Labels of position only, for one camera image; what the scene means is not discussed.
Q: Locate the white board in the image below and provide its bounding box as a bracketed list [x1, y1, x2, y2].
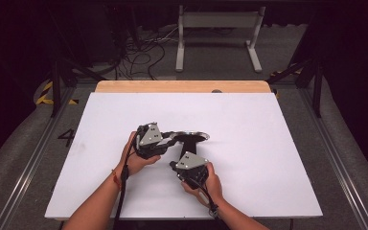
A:
[44, 92, 324, 220]

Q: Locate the red bracelet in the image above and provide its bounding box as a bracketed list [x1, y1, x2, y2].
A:
[110, 168, 123, 191]

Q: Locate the black metal stand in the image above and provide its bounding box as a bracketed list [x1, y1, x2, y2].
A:
[44, 6, 108, 118]
[265, 57, 326, 119]

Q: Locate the person's left hand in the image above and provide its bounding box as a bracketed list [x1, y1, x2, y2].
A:
[117, 130, 163, 177]

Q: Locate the person's right hand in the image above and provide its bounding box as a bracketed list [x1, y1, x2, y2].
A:
[180, 161, 224, 208]

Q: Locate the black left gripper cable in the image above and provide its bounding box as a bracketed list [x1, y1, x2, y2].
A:
[113, 128, 142, 230]

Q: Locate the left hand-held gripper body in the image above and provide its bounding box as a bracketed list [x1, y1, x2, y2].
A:
[134, 122, 174, 160]

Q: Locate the tangle of floor cables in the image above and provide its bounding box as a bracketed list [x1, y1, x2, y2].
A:
[113, 25, 188, 81]

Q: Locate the wooden table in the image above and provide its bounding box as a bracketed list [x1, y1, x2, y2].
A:
[94, 80, 272, 94]

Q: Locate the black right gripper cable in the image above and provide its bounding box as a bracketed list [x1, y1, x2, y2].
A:
[186, 176, 220, 219]

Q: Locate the white metal stand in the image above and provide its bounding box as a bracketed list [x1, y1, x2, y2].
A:
[174, 4, 267, 74]

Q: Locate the black cloth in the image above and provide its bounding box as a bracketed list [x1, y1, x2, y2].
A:
[172, 131, 206, 158]

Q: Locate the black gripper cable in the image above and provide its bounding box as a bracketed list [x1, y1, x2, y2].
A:
[113, 128, 142, 230]
[186, 176, 220, 219]

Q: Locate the aluminium floor rail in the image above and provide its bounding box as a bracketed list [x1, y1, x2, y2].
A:
[0, 85, 78, 230]
[296, 86, 368, 230]

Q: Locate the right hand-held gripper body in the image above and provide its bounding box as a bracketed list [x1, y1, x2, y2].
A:
[171, 150, 211, 190]

